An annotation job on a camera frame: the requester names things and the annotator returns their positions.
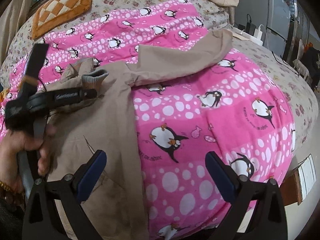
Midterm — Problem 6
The beige jacket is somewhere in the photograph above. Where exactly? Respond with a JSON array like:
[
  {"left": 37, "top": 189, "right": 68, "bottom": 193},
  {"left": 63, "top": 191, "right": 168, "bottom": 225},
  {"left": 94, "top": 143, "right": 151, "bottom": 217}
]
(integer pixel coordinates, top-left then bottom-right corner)
[{"left": 48, "top": 29, "right": 232, "bottom": 239}]

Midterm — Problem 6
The person's left hand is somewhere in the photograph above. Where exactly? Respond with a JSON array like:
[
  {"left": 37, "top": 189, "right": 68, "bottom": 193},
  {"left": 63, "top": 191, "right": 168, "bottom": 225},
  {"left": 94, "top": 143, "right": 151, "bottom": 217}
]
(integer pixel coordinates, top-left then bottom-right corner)
[{"left": 0, "top": 125, "right": 56, "bottom": 193}]

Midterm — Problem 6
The orange checkered pillow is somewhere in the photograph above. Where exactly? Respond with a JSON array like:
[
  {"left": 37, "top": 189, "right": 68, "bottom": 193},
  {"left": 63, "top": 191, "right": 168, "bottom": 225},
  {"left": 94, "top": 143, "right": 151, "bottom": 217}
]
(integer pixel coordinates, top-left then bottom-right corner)
[{"left": 31, "top": 0, "right": 92, "bottom": 40}]

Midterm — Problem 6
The floral bed sheet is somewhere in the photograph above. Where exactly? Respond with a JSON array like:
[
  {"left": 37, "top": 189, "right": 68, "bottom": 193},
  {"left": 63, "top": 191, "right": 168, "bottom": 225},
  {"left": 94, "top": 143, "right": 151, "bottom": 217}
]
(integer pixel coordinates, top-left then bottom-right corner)
[{"left": 1, "top": 0, "right": 319, "bottom": 154}]

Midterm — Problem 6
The white power strip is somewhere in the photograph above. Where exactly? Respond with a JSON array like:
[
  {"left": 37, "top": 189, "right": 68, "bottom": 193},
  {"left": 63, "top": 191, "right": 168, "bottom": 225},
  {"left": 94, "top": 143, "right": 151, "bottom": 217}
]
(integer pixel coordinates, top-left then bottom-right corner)
[{"left": 231, "top": 24, "right": 264, "bottom": 46}]

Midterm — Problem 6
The grey cabinet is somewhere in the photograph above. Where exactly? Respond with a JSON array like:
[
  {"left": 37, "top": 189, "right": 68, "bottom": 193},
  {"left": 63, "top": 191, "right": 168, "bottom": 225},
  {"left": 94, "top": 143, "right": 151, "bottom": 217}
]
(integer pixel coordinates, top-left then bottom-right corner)
[{"left": 234, "top": 0, "right": 290, "bottom": 56}]

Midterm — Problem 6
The black charger with cable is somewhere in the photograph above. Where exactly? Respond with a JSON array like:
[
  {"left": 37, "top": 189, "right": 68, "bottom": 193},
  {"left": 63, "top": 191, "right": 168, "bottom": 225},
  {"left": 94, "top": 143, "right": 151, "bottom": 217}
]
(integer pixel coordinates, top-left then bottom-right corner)
[{"left": 238, "top": 14, "right": 256, "bottom": 36}]

